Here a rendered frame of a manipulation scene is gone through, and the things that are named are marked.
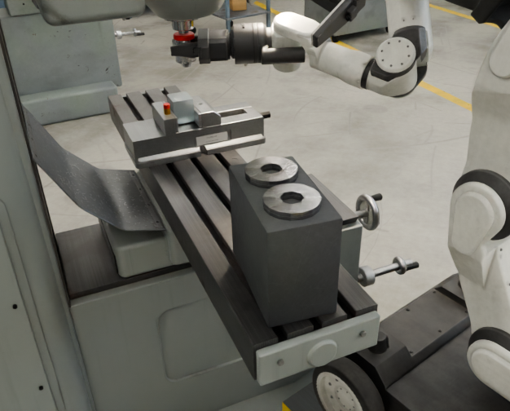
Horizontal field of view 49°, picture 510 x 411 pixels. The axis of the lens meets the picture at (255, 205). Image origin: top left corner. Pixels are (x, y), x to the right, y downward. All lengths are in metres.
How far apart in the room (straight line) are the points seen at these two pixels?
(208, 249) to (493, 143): 0.57
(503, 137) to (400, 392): 0.61
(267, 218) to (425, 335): 0.74
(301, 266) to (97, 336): 0.72
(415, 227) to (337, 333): 2.03
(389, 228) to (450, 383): 1.58
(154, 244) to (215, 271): 0.33
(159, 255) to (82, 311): 0.22
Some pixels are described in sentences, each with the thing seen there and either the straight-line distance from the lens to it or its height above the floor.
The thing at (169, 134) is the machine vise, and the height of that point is 1.03.
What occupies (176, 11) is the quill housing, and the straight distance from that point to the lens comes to 1.23.
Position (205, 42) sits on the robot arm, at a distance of 1.27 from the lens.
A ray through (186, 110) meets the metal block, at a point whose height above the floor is 1.06.
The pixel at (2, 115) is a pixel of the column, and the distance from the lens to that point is 1.12.
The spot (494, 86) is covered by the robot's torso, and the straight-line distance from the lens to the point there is 1.07.
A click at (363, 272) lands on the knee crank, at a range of 1.69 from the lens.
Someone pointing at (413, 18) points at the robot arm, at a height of 1.31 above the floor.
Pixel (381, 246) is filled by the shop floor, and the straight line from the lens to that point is 2.77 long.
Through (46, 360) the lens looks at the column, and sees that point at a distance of 1.40.
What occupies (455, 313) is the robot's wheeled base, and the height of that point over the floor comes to 0.59.
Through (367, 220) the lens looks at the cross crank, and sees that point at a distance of 1.79.
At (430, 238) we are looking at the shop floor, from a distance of 2.88.
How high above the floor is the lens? 1.60
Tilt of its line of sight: 32 degrees down
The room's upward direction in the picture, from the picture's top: 2 degrees counter-clockwise
